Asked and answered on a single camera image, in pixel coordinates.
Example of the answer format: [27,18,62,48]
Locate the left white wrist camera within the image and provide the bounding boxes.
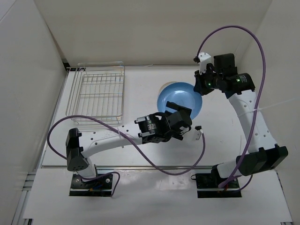
[185,126,203,142]

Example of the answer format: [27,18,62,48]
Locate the cream plate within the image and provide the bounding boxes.
[158,82,176,95]

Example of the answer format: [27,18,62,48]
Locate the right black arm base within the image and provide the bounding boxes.
[190,173,242,198]

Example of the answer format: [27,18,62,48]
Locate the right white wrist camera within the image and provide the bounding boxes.
[194,52,211,74]

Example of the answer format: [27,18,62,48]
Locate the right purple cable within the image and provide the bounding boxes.
[196,24,267,195]

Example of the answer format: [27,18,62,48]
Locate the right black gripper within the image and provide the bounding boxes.
[194,67,222,96]

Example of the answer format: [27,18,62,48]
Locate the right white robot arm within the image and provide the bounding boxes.
[194,52,288,188]

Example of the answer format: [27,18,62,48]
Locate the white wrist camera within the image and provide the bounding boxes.
[194,52,211,74]
[185,126,203,142]

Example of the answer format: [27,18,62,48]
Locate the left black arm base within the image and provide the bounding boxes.
[69,172,114,197]

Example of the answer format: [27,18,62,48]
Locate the blue plate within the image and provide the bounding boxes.
[157,82,203,120]

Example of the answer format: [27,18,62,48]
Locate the metal wire dish rack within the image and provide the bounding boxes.
[66,61,125,126]

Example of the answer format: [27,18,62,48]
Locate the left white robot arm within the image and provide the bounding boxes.
[66,102,192,188]

